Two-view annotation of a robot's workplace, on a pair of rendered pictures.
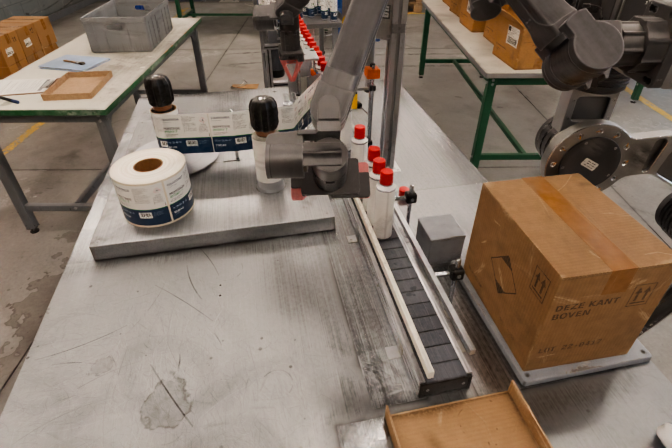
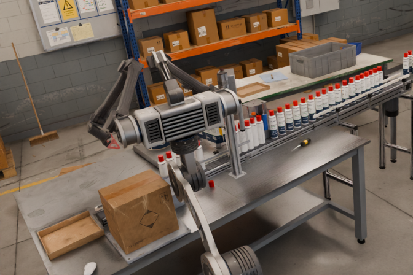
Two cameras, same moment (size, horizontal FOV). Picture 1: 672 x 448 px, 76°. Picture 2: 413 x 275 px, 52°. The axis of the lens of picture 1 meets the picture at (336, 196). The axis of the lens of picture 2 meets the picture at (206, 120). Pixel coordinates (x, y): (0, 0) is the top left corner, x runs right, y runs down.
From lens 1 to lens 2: 2.53 m
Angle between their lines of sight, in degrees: 64
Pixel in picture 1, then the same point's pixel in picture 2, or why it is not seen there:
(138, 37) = (308, 69)
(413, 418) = (90, 220)
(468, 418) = (92, 229)
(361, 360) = not seen: hidden behind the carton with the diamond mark
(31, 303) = not seen: hidden behind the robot
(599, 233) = (123, 192)
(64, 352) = (98, 165)
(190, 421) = (82, 189)
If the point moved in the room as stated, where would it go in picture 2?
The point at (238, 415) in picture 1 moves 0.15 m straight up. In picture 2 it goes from (85, 194) to (79, 174)
